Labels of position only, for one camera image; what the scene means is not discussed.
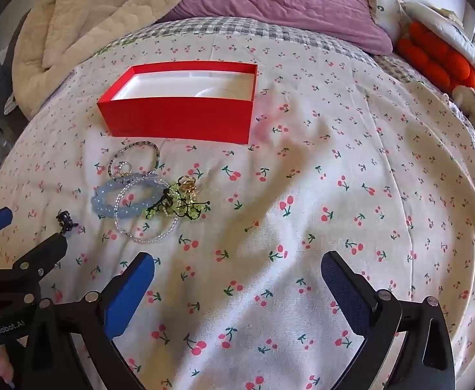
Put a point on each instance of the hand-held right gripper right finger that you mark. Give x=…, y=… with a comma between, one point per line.
x=345, y=288

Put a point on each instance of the cherry print bedsheet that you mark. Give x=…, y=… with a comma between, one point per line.
x=302, y=170

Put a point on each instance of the white plush toy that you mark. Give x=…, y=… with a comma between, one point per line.
x=473, y=101

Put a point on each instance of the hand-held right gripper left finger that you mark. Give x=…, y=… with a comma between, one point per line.
x=132, y=288

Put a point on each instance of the cream quilted blanket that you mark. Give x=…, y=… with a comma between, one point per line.
x=79, y=20

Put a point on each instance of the purple blanket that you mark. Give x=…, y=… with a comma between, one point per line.
x=282, y=0

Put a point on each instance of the person's left hand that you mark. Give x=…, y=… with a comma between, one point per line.
x=2, y=367

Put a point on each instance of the orange knotted pillow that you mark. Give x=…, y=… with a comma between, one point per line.
x=432, y=48

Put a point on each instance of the red cardboard box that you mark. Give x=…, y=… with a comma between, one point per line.
x=180, y=122

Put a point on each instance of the white printed pillow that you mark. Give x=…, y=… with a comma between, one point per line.
x=385, y=8

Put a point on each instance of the black hair claw clip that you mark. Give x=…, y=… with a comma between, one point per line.
x=65, y=220

